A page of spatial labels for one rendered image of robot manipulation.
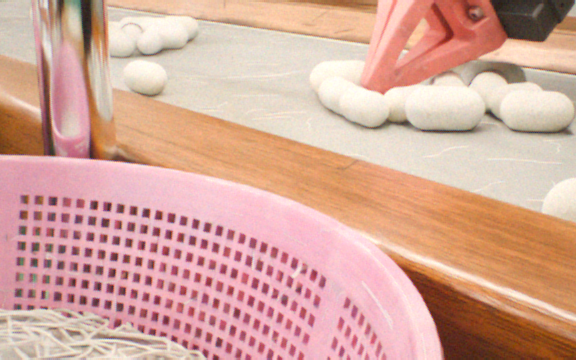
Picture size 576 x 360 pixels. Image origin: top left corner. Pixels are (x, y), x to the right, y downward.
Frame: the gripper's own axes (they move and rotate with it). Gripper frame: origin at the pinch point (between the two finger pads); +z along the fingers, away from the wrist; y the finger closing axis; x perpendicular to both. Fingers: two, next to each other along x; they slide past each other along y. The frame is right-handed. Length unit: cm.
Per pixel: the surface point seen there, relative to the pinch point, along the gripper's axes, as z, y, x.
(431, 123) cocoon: 1.3, 4.3, 0.7
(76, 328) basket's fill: 18.5, 13.0, -12.6
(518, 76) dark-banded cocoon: -6.1, 1.9, 5.8
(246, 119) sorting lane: 5.2, -4.2, -2.0
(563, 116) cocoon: -2.2, 8.6, 3.1
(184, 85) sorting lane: 3.1, -15.4, -0.1
